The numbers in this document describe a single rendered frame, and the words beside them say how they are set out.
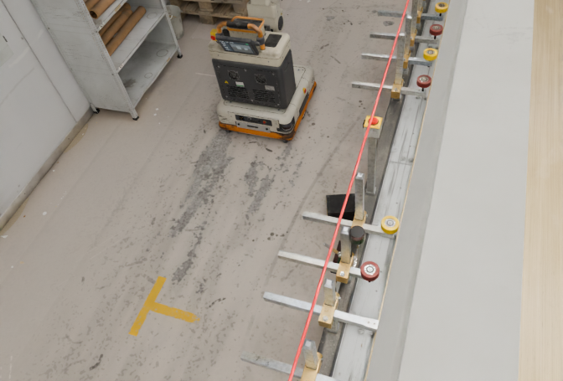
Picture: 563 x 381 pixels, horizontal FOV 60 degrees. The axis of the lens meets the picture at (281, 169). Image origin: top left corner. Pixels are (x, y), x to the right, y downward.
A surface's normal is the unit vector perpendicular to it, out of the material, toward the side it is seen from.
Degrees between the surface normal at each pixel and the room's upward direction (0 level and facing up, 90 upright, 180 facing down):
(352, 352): 0
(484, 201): 0
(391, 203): 0
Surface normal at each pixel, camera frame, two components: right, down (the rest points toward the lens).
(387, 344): -0.88, -0.47
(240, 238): -0.12, -0.64
